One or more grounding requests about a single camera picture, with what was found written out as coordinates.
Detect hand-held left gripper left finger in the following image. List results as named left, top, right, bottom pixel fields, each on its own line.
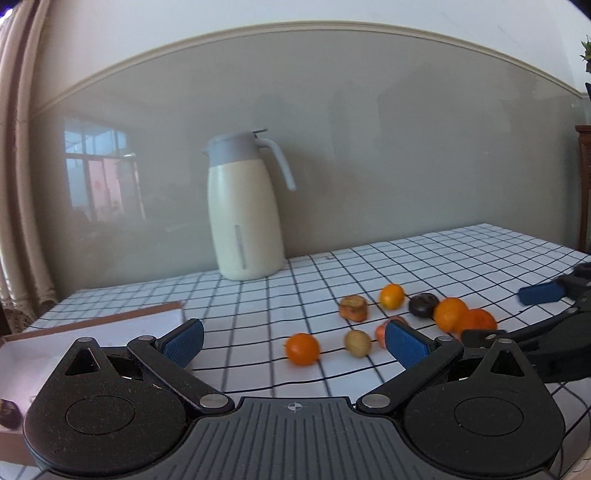
left=34, top=318, right=235, bottom=412

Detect white tray brown rim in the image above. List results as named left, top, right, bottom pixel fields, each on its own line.
left=0, top=301, right=200, bottom=466

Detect green potted plant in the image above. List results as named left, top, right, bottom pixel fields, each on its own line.
left=579, top=39, right=591, bottom=100

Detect dark brown fruit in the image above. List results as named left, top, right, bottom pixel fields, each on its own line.
left=0, top=399, right=20, bottom=428

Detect white black checked tablecloth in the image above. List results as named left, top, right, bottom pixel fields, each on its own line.
left=0, top=223, right=591, bottom=480

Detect cream thermos jug grey lid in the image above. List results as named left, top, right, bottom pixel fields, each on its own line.
left=201, top=128, right=297, bottom=281

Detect orange mandarin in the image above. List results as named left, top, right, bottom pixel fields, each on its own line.
left=455, top=308, right=498, bottom=340
left=434, top=298, right=469, bottom=332
left=285, top=333, right=321, bottom=367
left=379, top=283, right=406, bottom=311

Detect beige round pastry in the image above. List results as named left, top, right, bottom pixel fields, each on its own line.
left=343, top=329, right=372, bottom=358

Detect brown wooden cabinet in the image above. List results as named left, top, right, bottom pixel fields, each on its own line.
left=575, top=124, right=591, bottom=254

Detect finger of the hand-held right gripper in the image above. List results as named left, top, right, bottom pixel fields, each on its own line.
left=461, top=308, right=591, bottom=352
left=518, top=262, right=591, bottom=306

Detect beige lace curtain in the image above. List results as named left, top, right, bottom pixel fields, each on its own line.
left=0, top=0, right=58, bottom=335

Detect reddish fruit piece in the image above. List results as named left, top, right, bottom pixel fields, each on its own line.
left=375, top=315, right=409, bottom=349

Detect dark chocolate donut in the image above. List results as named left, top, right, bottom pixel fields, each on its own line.
left=409, top=294, right=439, bottom=320

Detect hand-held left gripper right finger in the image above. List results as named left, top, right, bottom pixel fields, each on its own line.
left=358, top=318, right=537, bottom=414

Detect brown cake piece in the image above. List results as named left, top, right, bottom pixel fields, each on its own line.
left=338, top=295, right=369, bottom=322

